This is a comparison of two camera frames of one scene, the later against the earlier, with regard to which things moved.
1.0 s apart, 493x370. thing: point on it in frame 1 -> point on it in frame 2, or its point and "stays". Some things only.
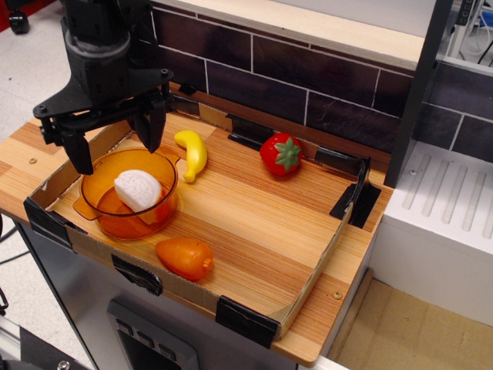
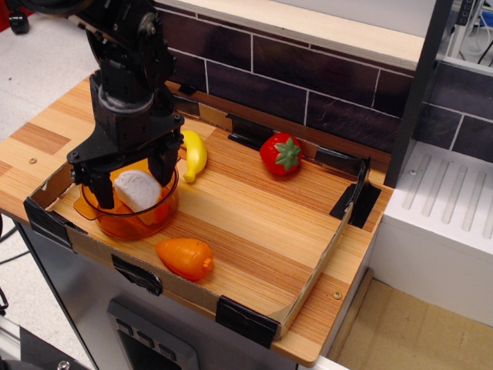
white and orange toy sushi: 140,191 stays
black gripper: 102,87 -> 126,130
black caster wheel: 19,21 stays
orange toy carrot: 188,258 stays
